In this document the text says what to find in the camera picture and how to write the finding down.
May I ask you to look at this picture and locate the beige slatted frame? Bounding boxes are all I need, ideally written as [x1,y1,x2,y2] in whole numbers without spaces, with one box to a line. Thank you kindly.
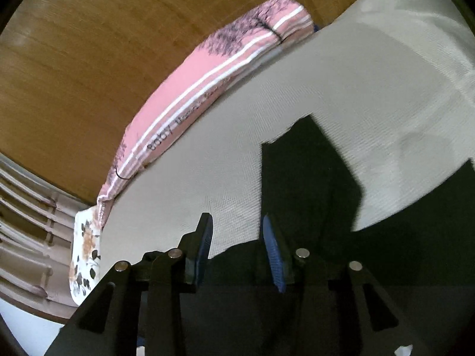
[0,152,96,320]

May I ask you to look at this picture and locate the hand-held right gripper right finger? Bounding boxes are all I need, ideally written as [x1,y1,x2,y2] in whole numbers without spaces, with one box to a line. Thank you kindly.
[261,213,431,356]

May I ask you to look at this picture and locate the pink striped pillow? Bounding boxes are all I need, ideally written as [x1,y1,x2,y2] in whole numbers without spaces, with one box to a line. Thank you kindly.
[97,0,314,228]

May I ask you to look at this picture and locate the grey bed mattress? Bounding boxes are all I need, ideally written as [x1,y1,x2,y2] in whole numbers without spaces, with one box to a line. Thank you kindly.
[99,0,475,356]

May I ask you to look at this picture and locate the white floral pillow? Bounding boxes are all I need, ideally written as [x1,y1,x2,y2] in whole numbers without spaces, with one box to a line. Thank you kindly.
[69,208,103,307]

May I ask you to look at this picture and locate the brown wooden headboard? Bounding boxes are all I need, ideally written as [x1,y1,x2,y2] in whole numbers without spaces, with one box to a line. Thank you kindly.
[0,0,376,205]

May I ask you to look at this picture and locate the black pants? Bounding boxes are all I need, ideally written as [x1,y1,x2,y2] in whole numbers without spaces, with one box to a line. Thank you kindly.
[178,115,475,356]

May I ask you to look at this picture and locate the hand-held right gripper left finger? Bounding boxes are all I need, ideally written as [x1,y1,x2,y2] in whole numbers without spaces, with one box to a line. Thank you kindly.
[45,212,214,356]

